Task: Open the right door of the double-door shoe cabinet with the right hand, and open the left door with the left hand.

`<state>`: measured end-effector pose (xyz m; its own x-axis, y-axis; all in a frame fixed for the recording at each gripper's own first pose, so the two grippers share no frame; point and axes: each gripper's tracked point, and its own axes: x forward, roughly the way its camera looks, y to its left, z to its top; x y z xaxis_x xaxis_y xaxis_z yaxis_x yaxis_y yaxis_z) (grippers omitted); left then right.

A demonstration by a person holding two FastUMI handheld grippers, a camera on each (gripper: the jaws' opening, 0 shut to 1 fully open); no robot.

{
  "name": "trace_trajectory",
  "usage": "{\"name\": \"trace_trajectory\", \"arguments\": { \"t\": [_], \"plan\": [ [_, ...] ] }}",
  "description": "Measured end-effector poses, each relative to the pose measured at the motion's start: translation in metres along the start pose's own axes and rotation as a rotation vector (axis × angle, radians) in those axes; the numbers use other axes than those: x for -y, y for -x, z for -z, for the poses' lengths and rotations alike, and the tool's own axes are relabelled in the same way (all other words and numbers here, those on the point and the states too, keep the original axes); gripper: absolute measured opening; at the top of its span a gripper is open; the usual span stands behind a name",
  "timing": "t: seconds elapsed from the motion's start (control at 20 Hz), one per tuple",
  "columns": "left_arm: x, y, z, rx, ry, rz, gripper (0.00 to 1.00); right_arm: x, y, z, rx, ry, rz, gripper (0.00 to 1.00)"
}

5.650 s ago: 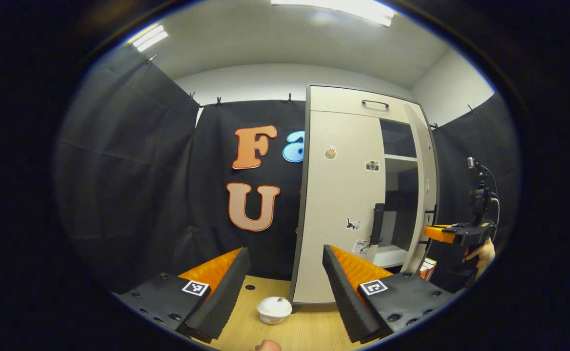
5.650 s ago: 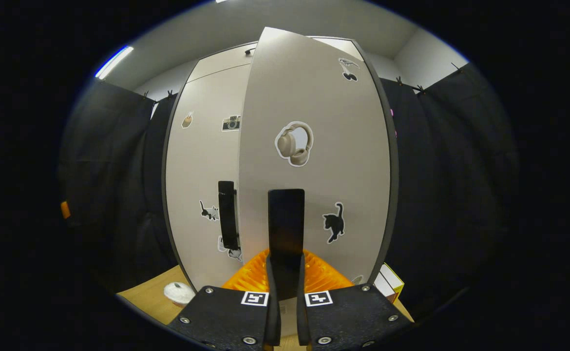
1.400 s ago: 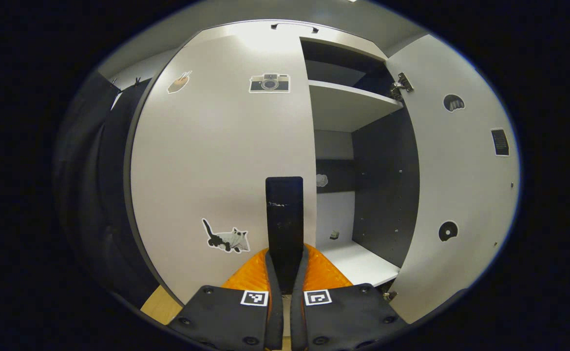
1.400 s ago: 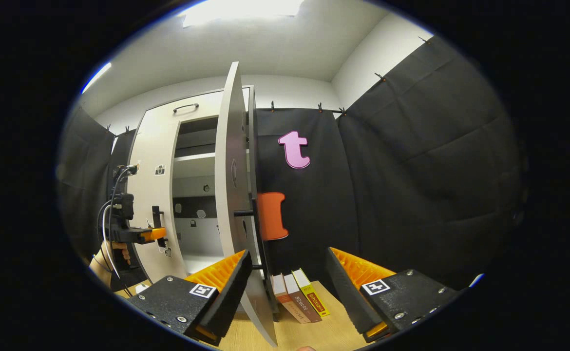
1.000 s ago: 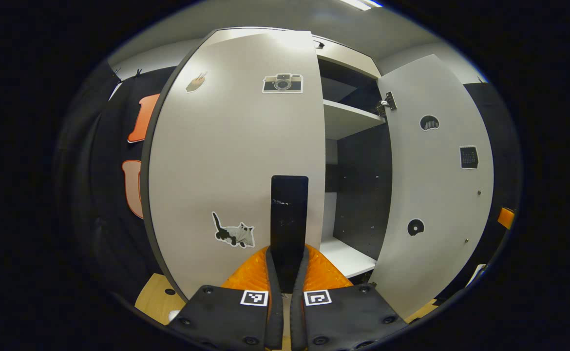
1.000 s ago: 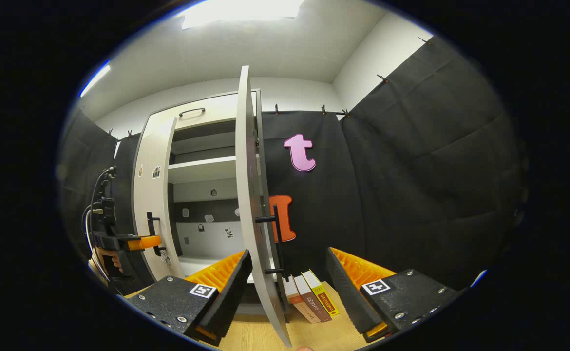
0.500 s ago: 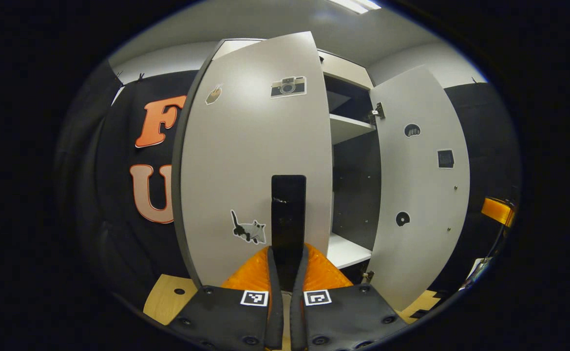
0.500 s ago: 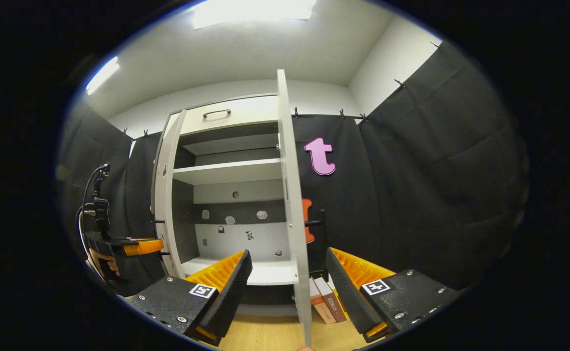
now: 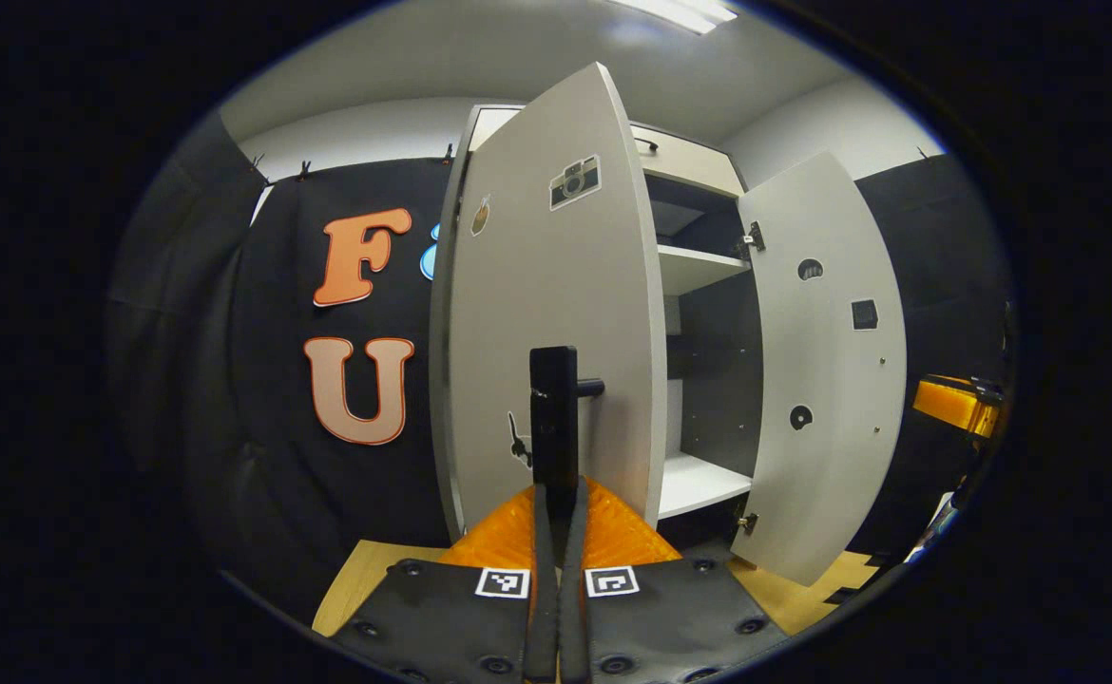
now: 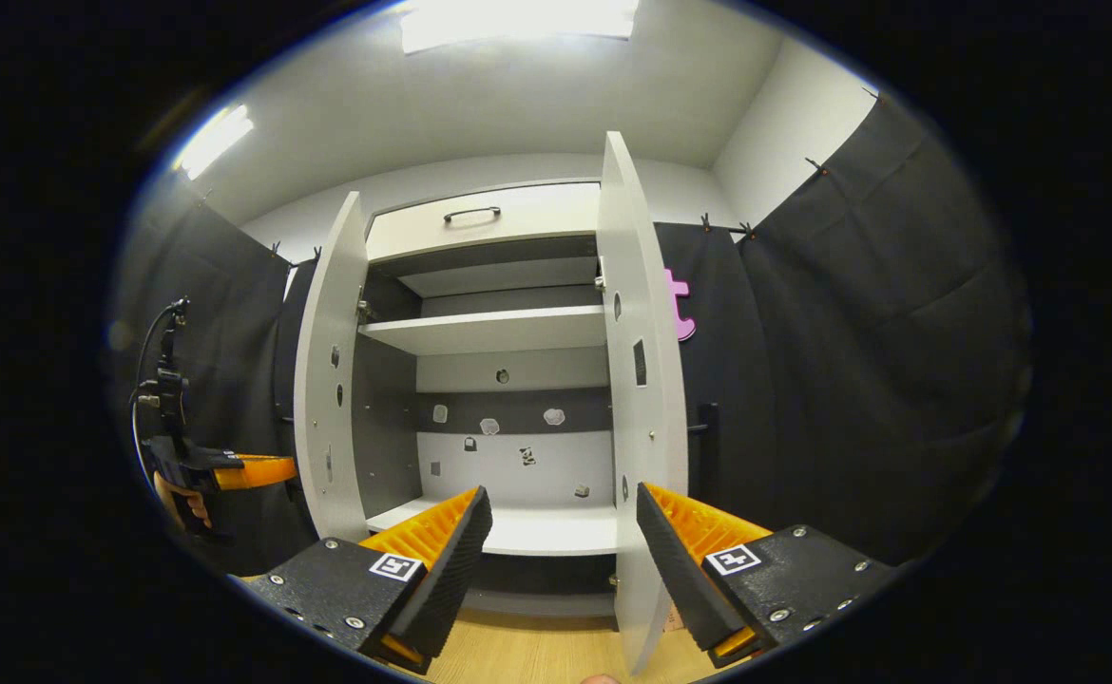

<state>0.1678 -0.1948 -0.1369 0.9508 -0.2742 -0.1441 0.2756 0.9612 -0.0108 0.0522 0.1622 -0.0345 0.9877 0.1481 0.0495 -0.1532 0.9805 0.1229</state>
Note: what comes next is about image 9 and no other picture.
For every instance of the white door with camera sticker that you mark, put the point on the white door with camera sticker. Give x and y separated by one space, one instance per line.
556 285

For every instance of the black backdrop cloth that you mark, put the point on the black backdrop cloth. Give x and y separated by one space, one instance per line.
233 427

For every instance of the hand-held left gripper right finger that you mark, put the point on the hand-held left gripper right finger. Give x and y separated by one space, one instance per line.
680 617

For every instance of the white cabinet top flap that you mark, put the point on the white cabinet top flap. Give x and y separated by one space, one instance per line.
699 166

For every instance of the white double-door shoe cabinet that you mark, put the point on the white double-door shoe cabinet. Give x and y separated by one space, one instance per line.
713 380

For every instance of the white door with oval sticker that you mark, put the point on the white door with oval sticker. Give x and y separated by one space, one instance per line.
832 380

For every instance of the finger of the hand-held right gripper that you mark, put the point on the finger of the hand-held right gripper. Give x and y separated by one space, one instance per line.
950 408

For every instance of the long ceiling light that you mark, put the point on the long ceiling light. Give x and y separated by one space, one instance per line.
680 11

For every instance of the white cabinet shelf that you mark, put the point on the white cabinet shelf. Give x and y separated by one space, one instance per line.
699 484
699 266

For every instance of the metal door hinge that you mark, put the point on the metal door hinge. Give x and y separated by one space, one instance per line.
754 236
746 522

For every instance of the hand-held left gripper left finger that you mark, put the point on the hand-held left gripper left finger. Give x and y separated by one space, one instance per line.
442 617

